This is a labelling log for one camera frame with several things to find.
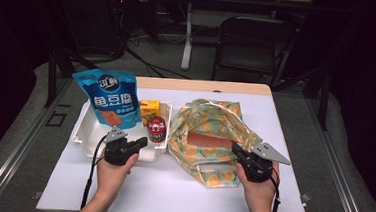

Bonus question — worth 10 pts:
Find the blue snack pouch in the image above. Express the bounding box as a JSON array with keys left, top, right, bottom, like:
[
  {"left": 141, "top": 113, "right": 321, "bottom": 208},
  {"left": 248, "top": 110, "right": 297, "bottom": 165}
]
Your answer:
[{"left": 67, "top": 66, "right": 146, "bottom": 132}]

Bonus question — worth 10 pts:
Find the person's left hand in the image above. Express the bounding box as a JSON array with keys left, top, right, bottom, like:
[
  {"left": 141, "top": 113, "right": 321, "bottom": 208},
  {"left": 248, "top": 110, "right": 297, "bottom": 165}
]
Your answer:
[{"left": 93, "top": 150, "right": 141, "bottom": 201}]

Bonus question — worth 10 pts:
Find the white plastic tray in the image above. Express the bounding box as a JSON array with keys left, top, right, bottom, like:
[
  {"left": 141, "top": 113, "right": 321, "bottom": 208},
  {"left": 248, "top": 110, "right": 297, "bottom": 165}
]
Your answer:
[{"left": 70, "top": 94, "right": 174, "bottom": 164}]

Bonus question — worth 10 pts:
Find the black metal stand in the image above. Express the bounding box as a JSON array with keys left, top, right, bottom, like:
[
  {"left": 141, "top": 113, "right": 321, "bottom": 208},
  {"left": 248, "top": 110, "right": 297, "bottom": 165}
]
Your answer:
[
  {"left": 268, "top": 60, "right": 333, "bottom": 132},
  {"left": 44, "top": 40, "right": 93, "bottom": 111}
]

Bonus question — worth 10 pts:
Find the black floor cable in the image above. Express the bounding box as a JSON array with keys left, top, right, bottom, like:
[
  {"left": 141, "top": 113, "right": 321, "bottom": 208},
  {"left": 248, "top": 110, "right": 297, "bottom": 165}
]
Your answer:
[{"left": 122, "top": 24, "right": 195, "bottom": 81}]

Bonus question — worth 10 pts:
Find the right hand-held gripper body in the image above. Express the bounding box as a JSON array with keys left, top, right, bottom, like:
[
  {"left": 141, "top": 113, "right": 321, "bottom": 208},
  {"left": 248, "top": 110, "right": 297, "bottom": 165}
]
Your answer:
[{"left": 237, "top": 140, "right": 294, "bottom": 186}]

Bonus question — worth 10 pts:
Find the red can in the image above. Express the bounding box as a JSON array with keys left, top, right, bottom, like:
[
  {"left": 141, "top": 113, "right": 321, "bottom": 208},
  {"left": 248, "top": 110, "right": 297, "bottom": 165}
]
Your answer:
[{"left": 144, "top": 114, "right": 168, "bottom": 145}]

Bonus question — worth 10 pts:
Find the dark equipment cabinet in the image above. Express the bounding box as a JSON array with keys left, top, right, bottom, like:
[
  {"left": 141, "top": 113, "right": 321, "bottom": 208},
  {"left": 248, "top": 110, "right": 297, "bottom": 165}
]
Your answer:
[{"left": 55, "top": 0, "right": 131, "bottom": 61}]

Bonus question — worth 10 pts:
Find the yellow juice box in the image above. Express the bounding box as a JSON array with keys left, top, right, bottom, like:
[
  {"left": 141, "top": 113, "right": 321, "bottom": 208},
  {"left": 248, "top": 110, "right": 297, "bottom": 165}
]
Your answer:
[{"left": 138, "top": 98, "right": 161, "bottom": 128}]

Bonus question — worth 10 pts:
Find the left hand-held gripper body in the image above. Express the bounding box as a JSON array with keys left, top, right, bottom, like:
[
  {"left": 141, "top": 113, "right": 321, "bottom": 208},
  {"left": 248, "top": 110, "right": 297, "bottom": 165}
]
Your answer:
[{"left": 102, "top": 125, "right": 142, "bottom": 168}]

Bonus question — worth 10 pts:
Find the black folding chair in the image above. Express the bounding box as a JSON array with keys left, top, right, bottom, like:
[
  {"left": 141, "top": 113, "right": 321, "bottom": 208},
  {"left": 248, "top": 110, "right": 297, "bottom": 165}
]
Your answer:
[{"left": 211, "top": 14, "right": 299, "bottom": 91}]

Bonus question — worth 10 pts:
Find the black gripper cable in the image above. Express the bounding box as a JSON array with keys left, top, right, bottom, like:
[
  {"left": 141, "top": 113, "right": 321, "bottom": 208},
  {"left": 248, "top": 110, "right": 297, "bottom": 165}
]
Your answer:
[
  {"left": 267, "top": 165, "right": 285, "bottom": 212},
  {"left": 79, "top": 132, "right": 109, "bottom": 212}
]

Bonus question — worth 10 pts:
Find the aluminium floor rail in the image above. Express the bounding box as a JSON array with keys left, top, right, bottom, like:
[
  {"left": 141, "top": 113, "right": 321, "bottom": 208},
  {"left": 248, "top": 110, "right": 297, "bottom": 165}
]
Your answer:
[
  {"left": 297, "top": 93, "right": 376, "bottom": 212},
  {"left": 0, "top": 72, "right": 76, "bottom": 212}
]

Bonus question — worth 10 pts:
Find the person's right hand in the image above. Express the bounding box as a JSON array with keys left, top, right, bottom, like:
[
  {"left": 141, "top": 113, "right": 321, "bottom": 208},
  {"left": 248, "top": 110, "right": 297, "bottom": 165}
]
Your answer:
[{"left": 232, "top": 157, "right": 281, "bottom": 212}]

